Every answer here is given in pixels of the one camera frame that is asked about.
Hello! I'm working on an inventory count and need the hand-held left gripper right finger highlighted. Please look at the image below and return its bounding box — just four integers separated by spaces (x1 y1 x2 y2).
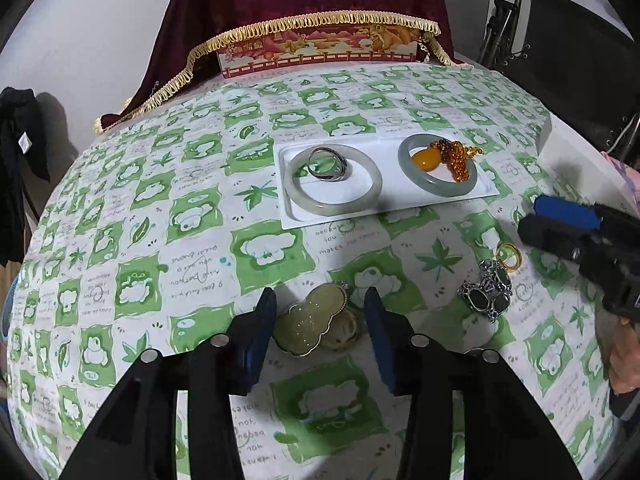
364 287 583 480

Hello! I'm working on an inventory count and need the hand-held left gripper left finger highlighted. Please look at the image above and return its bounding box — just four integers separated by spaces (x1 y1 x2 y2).
59 287 278 480

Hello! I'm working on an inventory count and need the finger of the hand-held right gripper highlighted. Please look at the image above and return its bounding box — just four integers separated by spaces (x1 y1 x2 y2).
533 194 640 242
517 214 608 268

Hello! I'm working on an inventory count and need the gold ring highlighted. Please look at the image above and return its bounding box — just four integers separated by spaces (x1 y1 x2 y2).
495 241 523 272

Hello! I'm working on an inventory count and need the pale jade leaf pendant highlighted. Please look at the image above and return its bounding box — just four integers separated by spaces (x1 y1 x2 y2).
320 310 362 352

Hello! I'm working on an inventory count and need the yellow jade gourd pendant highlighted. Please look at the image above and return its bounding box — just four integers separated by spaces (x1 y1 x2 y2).
272 281 351 358

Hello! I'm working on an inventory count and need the silver green-stone bracelet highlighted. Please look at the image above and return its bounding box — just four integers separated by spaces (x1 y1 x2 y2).
457 259 513 323

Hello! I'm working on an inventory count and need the white plastic tray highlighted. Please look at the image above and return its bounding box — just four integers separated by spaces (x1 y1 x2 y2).
276 132 501 232

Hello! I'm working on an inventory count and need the person's right hand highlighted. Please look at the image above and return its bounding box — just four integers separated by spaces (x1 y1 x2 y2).
609 317 640 395

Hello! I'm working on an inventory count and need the pink cloth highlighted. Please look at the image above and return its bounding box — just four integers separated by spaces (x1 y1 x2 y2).
602 152 640 196

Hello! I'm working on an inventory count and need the pale jade bangle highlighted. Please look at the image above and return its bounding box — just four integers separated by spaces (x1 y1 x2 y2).
285 145 383 216

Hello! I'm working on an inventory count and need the black folding chair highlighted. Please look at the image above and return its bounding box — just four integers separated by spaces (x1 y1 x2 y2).
477 0 640 161

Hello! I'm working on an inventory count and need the dark green jade bangle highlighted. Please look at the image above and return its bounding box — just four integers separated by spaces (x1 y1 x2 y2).
398 134 480 197

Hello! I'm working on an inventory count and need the red decorated box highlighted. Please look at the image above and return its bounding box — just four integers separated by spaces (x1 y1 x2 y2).
217 22 418 80

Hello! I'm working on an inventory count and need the black hanging garment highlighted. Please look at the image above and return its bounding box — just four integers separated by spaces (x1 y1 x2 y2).
0 87 51 268

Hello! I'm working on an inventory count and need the amber pendant bead necklace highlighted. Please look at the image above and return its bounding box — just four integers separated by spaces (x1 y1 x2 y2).
412 138 487 184

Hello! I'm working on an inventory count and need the plain silver ring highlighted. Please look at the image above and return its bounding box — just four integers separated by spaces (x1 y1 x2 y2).
306 146 361 182

